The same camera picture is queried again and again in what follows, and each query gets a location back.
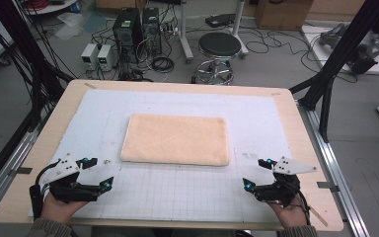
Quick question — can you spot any white power supply unit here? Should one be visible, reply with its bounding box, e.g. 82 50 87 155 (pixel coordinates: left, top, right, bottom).
80 42 100 71
97 43 117 72

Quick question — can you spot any flat black device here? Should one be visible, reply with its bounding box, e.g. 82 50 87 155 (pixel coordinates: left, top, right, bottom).
205 13 236 29

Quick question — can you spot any white grid mat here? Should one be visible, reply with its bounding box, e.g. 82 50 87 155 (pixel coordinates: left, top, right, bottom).
28 88 313 225

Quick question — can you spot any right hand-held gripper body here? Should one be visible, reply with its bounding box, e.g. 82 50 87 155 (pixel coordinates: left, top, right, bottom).
253 156 318 207

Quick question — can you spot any person's left hand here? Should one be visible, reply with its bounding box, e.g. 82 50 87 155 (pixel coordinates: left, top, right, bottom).
40 194 89 225

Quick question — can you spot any large black computer tower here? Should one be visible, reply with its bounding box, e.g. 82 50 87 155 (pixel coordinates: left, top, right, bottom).
113 7 144 63

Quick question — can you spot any black round stool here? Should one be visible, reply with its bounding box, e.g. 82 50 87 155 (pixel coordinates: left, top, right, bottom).
195 32 243 86

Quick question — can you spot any white stand leg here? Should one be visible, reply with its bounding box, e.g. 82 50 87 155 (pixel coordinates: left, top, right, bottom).
231 0 250 58
179 0 195 63

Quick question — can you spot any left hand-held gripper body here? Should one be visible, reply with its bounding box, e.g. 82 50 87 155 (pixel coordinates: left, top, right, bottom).
40 152 108 202

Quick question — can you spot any person's right hand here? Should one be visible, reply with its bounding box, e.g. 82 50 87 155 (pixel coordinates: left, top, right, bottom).
267 197 309 229

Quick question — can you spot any aluminium rail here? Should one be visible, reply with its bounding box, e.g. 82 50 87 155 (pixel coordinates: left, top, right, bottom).
0 131 38 225
297 100 371 237

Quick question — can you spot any clear plastic bag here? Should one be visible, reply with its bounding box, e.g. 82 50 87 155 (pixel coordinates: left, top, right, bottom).
57 12 93 40

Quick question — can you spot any thin wooden stick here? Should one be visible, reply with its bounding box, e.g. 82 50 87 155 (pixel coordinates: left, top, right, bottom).
309 205 329 228

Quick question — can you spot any grey machine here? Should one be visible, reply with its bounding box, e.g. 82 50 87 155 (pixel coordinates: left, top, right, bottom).
319 23 379 75

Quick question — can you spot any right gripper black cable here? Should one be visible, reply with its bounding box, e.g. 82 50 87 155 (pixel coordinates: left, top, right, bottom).
285 184 312 226

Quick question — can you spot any black table bracket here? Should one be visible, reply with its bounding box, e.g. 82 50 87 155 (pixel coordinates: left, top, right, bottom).
8 167 34 176
316 181 341 193

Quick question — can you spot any black frame with cables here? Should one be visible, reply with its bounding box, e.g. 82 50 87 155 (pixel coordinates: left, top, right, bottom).
0 0 73 132

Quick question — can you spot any coiled black cable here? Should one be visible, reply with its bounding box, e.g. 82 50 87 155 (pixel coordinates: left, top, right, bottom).
151 56 176 73

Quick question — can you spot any cardboard box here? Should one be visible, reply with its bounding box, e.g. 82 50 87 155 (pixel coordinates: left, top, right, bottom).
255 0 315 31

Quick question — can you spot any slim black computer tower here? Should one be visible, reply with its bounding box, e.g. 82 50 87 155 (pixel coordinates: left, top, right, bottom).
141 7 162 55

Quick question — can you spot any cream terry towel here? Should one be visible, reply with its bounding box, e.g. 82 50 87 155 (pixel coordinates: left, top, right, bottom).
119 113 230 167

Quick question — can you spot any white board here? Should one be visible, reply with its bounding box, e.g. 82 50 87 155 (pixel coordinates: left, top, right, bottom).
300 24 379 76

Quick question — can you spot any round white table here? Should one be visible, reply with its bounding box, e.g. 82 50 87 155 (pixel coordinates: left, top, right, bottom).
23 0 80 16

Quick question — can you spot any black frame strut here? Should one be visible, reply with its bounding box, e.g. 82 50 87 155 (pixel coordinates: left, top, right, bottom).
289 0 379 142

